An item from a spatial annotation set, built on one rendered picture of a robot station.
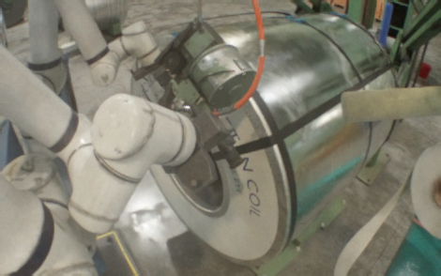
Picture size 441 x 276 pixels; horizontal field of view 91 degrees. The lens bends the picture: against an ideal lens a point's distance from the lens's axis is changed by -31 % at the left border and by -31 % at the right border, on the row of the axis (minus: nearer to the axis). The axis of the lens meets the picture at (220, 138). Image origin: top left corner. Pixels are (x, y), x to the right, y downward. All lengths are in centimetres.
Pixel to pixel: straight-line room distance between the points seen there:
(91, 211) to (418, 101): 44
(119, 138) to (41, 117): 17
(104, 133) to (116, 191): 8
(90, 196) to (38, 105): 17
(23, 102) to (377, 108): 47
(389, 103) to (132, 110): 29
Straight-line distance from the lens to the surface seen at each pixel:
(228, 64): 71
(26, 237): 42
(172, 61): 87
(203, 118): 53
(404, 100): 32
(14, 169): 64
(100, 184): 40
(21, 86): 46
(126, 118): 35
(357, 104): 30
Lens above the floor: 171
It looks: 38 degrees down
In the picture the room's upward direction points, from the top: 2 degrees clockwise
